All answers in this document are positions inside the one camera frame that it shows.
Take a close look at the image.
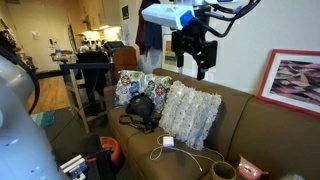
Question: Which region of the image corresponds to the small framed art print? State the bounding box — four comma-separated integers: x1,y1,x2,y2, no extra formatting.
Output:
162,32,184,73

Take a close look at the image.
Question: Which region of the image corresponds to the teal rug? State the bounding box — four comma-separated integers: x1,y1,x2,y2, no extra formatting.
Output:
29,109,56,129

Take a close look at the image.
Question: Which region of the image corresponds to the white power adapter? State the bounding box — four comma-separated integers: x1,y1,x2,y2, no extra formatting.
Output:
162,135,175,148

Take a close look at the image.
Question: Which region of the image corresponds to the brown leather couch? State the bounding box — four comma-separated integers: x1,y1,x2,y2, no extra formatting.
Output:
103,68,320,180

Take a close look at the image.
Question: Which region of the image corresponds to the floral patterned pillow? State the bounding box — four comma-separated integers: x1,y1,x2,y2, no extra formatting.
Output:
114,69,174,114

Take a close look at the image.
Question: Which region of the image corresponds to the black cloth on table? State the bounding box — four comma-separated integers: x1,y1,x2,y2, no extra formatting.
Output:
75,51,111,116

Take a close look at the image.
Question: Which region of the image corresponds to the white charger cable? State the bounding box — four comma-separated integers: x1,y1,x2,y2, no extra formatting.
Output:
149,133,226,173

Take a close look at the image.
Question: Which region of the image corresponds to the pink tissue packet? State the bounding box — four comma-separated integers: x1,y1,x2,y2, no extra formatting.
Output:
237,155,269,180

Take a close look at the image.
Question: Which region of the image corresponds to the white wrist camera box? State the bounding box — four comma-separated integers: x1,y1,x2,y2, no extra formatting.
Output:
141,3,196,31

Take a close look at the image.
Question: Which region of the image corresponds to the dark woven rug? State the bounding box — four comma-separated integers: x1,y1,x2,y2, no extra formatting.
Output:
43,106,134,180

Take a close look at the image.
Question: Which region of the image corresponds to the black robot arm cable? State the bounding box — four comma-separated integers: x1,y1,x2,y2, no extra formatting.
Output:
0,44,41,116

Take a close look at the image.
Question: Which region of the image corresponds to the orange round floor object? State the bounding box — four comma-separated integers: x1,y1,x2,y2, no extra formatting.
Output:
98,135,122,166

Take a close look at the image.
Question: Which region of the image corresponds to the round wicker basket bag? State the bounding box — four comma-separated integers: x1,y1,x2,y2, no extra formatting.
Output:
209,161,238,180

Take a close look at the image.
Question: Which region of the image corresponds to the white shaggy pillow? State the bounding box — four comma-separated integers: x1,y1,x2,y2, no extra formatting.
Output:
158,80,223,151

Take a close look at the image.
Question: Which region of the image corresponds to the clear plastic bottle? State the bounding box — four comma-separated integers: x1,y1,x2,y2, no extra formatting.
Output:
53,39,63,56

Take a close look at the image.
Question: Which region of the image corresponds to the black case with red handle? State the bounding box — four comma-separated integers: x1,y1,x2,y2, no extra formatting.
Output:
84,148,118,180

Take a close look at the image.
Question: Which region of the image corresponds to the white box stack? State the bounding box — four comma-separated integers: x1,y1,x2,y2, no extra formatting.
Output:
59,154,88,180

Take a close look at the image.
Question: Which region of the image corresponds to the brown armchair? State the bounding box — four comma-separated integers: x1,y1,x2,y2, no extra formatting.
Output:
112,46,139,84

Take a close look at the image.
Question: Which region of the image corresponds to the red framed picture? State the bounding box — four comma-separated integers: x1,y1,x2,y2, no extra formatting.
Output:
257,49,320,118

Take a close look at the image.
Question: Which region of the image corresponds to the cream kitchen cabinet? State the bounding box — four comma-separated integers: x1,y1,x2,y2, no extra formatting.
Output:
78,0,123,31

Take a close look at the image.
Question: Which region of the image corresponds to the red hanging garment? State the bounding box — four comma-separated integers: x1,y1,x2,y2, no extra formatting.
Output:
134,0,148,56

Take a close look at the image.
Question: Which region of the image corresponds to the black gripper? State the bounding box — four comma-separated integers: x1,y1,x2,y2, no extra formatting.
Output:
171,16,218,81

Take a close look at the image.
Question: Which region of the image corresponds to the dark blue hanging jacket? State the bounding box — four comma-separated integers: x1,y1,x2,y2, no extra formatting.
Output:
141,0,164,56

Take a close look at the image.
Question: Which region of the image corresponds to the white fluffy plush toy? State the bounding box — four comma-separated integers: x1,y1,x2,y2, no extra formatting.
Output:
279,173,306,180

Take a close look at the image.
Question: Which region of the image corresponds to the black wall poster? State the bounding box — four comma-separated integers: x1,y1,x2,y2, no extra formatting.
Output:
121,4,130,21

